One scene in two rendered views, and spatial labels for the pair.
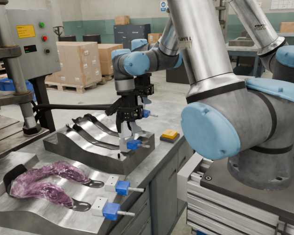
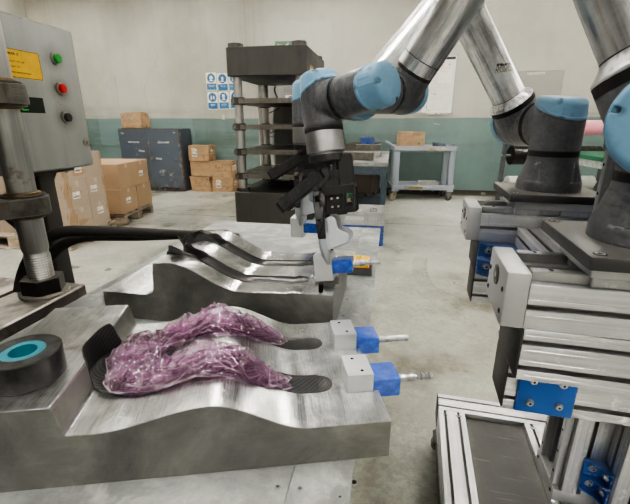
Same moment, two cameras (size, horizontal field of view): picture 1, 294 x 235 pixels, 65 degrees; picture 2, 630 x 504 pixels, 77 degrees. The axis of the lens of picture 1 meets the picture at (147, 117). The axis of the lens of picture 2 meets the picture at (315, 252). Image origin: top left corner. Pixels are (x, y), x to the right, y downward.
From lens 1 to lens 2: 0.46 m
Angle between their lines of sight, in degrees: 21
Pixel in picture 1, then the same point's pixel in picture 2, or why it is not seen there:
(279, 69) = (548, 125)
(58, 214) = (275, 405)
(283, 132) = not seen: outside the picture
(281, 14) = (395, 120)
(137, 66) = (388, 87)
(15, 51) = (17, 91)
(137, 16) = (165, 115)
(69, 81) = not seen: hidden behind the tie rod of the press
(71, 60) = not seen: hidden behind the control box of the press
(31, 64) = (34, 140)
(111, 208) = (383, 370)
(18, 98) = (20, 206)
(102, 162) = (279, 311)
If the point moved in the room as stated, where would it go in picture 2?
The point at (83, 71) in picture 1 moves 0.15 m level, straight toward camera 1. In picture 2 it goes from (72, 206) to (74, 208)
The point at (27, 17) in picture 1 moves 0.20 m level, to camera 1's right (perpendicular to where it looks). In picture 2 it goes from (27, 36) to (111, 41)
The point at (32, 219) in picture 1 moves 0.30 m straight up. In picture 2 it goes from (218, 430) to (193, 168)
